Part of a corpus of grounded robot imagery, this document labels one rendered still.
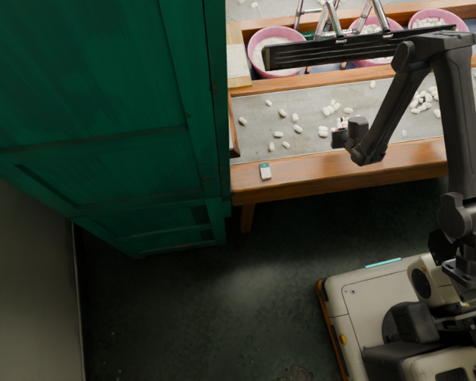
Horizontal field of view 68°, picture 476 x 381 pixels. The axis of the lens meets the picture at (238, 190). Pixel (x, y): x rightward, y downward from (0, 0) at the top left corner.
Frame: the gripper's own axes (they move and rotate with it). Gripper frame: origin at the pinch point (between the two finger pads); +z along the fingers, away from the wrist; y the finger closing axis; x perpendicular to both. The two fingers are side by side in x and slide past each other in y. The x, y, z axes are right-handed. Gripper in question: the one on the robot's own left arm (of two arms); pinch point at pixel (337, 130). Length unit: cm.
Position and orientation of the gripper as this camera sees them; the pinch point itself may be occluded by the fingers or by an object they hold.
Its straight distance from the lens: 138.3
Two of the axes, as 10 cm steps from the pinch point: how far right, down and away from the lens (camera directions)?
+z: -1.2, -4.7, 8.7
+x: 0.9, 8.7, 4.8
